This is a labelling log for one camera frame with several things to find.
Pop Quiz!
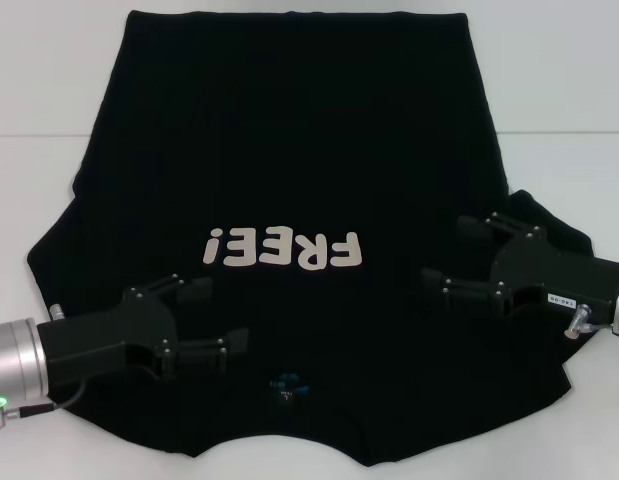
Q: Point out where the left arm cable with plug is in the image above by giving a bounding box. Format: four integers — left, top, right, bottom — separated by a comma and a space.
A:
0, 377, 93, 431

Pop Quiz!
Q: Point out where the right arm cable with plug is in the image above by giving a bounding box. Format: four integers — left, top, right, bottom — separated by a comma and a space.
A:
566, 303, 619, 346

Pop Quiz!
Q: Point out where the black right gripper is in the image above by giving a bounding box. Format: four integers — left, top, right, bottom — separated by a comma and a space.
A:
420, 211, 619, 322

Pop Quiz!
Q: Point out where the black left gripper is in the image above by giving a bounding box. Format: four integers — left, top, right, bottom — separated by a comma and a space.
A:
37, 272, 251, 401

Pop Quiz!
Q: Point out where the black shirt with FREE print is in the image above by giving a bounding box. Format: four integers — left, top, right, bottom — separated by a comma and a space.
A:
24, 8, 595, 457

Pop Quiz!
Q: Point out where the arm cable with plug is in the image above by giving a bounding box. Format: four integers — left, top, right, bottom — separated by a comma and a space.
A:
566, 303, 619, 346
0, 377, 93, 431

